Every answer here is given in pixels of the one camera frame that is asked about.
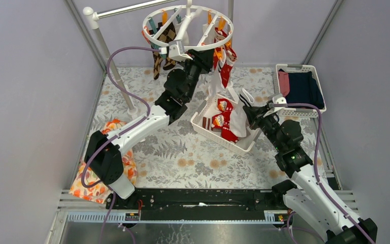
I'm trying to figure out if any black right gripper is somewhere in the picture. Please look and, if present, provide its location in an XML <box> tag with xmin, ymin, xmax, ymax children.
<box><xmin>243</xmin><ymin>104</ymin><xmax>284</xmax><ymax>151</ymax></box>

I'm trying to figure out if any orange clothes clip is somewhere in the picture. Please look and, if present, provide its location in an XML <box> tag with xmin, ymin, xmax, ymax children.
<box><xmin>214</xmin><ymin>47</ymin><xmax>224</xmax><ymax>60</ymax></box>

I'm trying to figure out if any white sock with black stripes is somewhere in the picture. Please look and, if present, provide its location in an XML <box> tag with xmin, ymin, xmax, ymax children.
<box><xmin>208</xmin><ymin>60</ymin><xmax>226</xmax><ymax>98</ymax></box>

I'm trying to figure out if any white round clip hanger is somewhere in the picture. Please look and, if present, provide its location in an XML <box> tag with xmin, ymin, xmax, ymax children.
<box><xmin>142</xmin><ymin>1</ymin><xmax>235</xmax><ymax>51</ymax></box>

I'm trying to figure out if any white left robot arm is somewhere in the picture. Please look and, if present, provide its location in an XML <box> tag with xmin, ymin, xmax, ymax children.
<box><xmin>85</xmin><ymin>49</ymin><xmax>214</xmax><ymax>209</ymax></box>

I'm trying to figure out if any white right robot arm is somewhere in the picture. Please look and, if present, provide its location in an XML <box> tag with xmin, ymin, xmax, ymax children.
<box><xmin>243</xmin><ymin>103</ymin><xmax>378</xmax><ymax>243</ymax></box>

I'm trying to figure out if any red white hanging sock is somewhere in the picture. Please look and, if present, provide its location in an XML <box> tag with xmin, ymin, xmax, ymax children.
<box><xmin>213</xmin><ymin>26</ymin><xmax>230</xmax><ymax>68</ymax></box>

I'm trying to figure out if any small red hanging sock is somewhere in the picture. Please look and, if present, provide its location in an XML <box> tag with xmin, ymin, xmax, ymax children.
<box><xmin>219</xmin><ymin>47</ymin><xmax>238</xmax><ymax>88</ymax></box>

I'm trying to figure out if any red santa sock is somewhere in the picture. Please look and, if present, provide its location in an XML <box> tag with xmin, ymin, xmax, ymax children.
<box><xmin>211</xmin><ymin>114</ymin><xmax>225</xmax><ymax>129</ymax></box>
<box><xmin>217</xmin><ymin>98</ymin><xmax>234</xmax><ymax>112</ymax></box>

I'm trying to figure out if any red dotted sock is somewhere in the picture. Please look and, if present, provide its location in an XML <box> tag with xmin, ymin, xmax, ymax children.
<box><xmin>221</xmin><ymin>111</ymin><xmax>239</xmax><ymax>143</ymax></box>

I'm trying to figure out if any brown argyle sock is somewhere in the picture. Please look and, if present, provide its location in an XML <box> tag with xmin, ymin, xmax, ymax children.
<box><xmin>151</xmin><ymin>21</ymin><xmax>179</xmax><ymax>81</ymax></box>

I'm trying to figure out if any white sock basket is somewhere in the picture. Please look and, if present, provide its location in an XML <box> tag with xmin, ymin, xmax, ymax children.
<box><xmin>190</xmin><ymin>94</ymin><xmax>261</xmax><ymax>155</ymax></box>

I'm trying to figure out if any pink folded cloth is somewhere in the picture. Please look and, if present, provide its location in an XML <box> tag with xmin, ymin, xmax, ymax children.
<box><xmin>278</xmin><ymin>69</ymin><xmax>290</xmax><ymax>97</ymax></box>

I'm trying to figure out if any brown striped sock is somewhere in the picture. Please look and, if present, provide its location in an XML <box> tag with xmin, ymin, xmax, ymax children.
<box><xmin>202</xmin><ymin>117</ymin><xmax>213</xmax><ymax>131</ymax></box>

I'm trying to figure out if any white basket with dark clothes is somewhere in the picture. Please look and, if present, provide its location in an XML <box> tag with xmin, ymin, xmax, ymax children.
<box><xmin>274</xmin><ymin>64</ymin><xmax>327</xmax><ymax>113</ymax></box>

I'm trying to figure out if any dark navy folded cloth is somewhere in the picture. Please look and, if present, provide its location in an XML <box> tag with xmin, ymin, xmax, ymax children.
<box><xmin>285</xmin><ymin>72</ymin><xmax>325</xmax><ymax>109</ymax></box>

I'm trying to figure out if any floral patterned table mat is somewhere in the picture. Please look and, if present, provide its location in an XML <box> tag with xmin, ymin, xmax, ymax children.
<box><xmin>88</xmin><ymin>67</ymin><xmax>317</xmax><ymax>189</ymax></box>

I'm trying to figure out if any orange floral cloth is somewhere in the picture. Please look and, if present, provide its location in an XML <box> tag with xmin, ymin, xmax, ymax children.
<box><xmin>68</xmin><ymin>118</ymin><xmax>139</xmax><ymax>205</ymax></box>

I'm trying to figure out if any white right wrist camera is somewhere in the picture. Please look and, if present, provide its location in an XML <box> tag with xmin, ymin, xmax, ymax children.
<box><xmin>264</xmin><ymin>94</ymin><xmax>287</xmax><ymax>117</ymax></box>

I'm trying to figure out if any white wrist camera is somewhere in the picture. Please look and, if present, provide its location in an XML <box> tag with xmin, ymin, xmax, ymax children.
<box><xmin>159</xmin><ymin>40</ymin><xmax>193</xmax><ymax>62</ymax></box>
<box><xmin>264</xmin><ymin>94</ymin><xmax>287</xmax><ymax>117</ymax></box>

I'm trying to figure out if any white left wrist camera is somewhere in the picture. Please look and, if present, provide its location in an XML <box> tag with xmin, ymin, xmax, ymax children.
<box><xmin>159</xmin><ymin>40</ymin><xmax>193</xmax><ymax>62</ymax></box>

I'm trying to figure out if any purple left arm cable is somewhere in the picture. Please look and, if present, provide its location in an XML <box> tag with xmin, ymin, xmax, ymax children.
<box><xmin>80</xmin><ymin>46</ymin><xmax>164</xmax><ymax>244</ymax></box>

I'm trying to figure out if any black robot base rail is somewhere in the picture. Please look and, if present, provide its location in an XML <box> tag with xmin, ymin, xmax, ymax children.
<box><xmin>105</xmin><ymin>188</ymin><xmax>291</xmax><ymax>223</ymax></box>

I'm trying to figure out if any silver drying rack frame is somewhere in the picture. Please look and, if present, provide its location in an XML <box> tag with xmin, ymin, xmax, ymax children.
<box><xmin>83</xmin><ymin>1</ymin><xmax>234</xmax><ymax>116</ymax></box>

